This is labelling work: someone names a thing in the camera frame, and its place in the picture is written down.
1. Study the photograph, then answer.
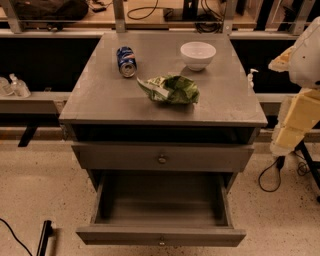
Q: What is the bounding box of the grey drawer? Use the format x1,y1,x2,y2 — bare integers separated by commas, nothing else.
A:
77,171,246,247
72,142,254,172

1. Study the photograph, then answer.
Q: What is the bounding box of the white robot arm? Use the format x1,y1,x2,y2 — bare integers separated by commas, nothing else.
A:
268,17,320,156

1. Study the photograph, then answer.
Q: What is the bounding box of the grey drawer cabinet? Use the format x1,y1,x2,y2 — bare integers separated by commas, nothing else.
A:
60,31,267,184

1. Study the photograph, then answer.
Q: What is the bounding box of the grey top drawer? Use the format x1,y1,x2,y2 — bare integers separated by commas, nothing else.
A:
72,142,254,172

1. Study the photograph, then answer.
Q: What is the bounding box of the white pump bottle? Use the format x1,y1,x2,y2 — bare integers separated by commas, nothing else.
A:
247,68,259,88

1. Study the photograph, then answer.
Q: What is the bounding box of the white bowl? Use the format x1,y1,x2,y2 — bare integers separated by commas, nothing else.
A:
180,41,216,71

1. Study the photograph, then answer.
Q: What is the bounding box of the green chip bag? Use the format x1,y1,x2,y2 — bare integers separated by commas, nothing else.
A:
137,75,200,104

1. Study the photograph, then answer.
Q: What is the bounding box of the blue soda can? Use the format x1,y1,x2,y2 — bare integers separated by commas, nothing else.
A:
116,46,137,78

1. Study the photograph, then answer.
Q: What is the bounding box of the black floor bar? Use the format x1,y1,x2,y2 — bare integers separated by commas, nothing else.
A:
36,220,53,256

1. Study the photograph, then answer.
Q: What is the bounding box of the clear plastic bottle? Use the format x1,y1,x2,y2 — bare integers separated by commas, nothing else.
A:
9,73,31,98

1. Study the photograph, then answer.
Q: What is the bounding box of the black bag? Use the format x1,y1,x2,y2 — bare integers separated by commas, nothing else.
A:
12,0,89,21

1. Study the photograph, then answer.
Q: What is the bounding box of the black power cable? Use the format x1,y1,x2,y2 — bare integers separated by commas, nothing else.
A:
257,151,312,193

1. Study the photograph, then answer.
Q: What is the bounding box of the black shelf cable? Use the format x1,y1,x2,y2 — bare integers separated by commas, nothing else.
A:
126,0,174,21

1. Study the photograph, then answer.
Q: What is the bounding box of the black floor cable left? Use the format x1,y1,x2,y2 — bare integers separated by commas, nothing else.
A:
0,218,34,256

